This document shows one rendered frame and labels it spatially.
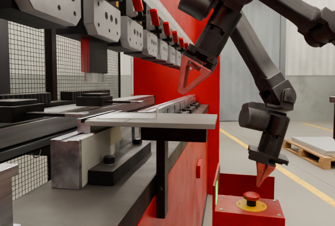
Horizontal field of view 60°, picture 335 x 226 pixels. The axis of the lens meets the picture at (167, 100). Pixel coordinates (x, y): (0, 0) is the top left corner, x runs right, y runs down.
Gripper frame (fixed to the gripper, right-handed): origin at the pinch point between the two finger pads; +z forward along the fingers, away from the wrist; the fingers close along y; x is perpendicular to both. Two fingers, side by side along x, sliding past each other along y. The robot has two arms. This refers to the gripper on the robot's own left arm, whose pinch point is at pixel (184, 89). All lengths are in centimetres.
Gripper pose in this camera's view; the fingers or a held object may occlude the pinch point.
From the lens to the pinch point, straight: 63.8
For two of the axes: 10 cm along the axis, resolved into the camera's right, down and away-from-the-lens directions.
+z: -4.9, 8.6, 1.6
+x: 8.5, 5.1, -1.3
